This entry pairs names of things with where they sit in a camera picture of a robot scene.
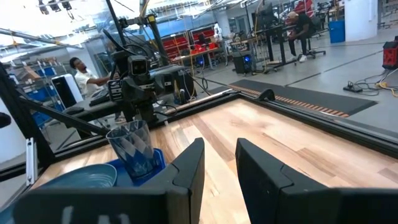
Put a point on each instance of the blue plastic tray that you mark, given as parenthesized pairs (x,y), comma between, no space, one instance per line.
(121,177)

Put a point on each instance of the white pillar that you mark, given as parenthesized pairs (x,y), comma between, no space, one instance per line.
(360,18)

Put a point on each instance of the black power strip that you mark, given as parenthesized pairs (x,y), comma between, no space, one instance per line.
(353,88)

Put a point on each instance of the blue plate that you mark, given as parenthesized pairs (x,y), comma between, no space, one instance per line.
(84,177)

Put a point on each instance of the black desk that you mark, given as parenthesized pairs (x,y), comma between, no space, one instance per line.
(273,31)

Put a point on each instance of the red box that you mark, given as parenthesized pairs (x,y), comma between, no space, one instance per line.
(390,54)

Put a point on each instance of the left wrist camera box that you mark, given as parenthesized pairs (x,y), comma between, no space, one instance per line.
(139,66)

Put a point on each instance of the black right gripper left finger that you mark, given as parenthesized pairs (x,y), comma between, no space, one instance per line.
(155,205)

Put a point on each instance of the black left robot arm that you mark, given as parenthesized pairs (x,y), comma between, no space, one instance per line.
(119,62)

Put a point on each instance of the black rig frame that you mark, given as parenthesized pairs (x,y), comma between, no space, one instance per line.
(18,109)

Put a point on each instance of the black floor mat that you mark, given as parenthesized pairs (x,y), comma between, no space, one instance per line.
(311,98)

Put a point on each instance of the black clamp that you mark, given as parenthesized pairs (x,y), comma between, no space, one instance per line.
(266,95)

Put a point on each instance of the white and black device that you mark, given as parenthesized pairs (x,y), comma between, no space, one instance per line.
(65,90)

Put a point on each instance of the blue bin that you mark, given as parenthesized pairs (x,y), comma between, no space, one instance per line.
(336,31)

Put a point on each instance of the black computer tower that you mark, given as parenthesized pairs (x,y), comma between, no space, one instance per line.
(244,62)

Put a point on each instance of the white bracket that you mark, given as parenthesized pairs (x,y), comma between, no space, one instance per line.
(31,161)

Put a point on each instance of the red shelf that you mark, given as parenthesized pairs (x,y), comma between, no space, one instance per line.
(175,43)
(203,35)

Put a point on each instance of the black table rim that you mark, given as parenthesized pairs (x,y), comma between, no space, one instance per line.
(311,116)

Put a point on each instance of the black office chair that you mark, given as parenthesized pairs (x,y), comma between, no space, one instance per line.
(311,51)

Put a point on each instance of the person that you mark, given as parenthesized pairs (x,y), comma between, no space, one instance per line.
(300,28)
(87,81)

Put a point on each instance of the blue faceted plastic cup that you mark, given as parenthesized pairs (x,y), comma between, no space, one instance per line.
(133,152)

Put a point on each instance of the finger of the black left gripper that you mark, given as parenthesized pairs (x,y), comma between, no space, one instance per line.
(148,112)
(129,112)

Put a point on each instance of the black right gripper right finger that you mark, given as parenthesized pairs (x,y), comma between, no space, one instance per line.
(295,205)

